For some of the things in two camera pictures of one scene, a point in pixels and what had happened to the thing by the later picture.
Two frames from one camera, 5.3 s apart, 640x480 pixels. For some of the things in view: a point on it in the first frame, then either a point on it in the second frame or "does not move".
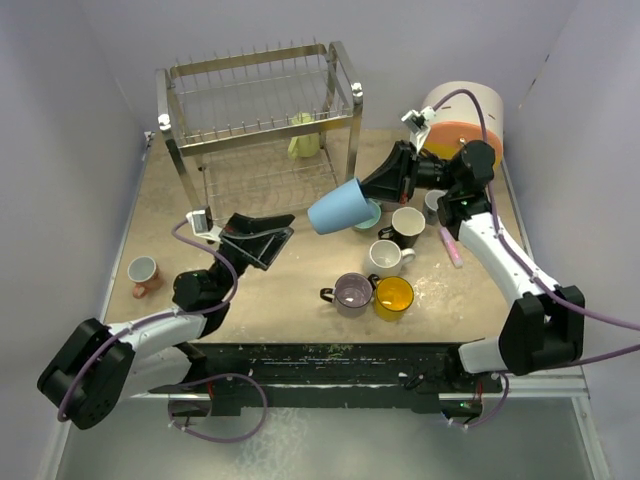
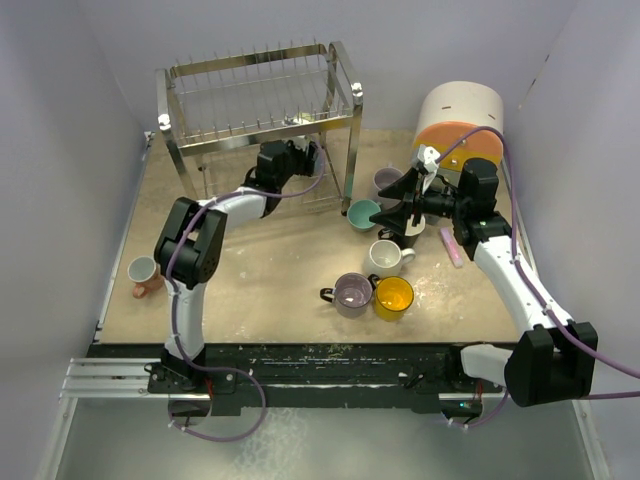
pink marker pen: [452, 248] does not move
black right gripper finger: [401, 164] → [403, 188]
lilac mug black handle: [352, 294] does not move
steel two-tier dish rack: [262, 129] does not move
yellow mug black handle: [394, 295] does not move
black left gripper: [261, 249] → [305, 166]
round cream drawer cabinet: [457, 117] does not move
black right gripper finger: [387, 182] → [394, 218]
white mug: [386, 258] does not move
